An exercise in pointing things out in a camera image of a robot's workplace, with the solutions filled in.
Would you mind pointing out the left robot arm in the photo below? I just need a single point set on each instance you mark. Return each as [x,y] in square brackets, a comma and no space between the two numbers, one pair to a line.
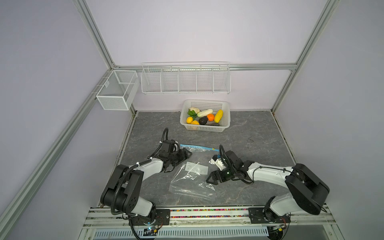
[122,192]

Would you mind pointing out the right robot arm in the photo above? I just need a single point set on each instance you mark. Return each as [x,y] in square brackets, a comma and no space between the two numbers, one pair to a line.
[307,192]

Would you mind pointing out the yellow lemon left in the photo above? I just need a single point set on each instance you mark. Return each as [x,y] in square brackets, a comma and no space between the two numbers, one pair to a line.
[189,120]

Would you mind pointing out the orange fruit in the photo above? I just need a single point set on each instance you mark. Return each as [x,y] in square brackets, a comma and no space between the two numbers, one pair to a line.
[210,117]

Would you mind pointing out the white vent grille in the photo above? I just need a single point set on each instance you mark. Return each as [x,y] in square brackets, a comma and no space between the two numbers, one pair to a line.
[180,233]

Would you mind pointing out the black avocado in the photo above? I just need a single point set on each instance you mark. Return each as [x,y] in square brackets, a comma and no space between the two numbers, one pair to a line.
[203,120]

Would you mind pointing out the white radish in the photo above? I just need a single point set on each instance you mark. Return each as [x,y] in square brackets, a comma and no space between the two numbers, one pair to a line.
[204,113]

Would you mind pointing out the white wire wall rack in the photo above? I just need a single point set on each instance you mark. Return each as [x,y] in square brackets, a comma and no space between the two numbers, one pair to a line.
[186,78]

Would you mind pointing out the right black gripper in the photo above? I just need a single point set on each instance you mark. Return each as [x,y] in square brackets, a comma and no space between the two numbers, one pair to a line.
[213,174]

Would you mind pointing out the white plastic basket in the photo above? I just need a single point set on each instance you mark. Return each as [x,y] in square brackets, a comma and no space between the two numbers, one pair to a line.
[203,105]

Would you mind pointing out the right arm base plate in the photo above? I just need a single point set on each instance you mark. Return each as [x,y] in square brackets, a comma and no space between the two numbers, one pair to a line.
[258,215]

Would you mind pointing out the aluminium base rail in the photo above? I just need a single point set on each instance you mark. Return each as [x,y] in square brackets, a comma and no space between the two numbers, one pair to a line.
[236,216]

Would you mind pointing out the green leafy vegetable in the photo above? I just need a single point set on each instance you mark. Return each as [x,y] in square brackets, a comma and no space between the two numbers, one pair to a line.
[192,113]

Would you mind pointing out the clear zip top bag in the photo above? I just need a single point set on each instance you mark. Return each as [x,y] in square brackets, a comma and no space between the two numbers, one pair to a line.
[190,178]

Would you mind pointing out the white mesh wall box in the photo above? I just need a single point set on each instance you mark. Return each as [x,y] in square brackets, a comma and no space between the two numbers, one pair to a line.
[118,91]

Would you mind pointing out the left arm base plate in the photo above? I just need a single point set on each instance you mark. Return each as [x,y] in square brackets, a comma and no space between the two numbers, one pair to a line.
[159,217]

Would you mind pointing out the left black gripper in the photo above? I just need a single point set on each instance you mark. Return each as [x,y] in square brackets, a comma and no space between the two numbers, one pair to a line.
[182,157]

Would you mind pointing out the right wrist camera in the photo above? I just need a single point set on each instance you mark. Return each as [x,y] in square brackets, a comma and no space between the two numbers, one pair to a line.
[217,161]

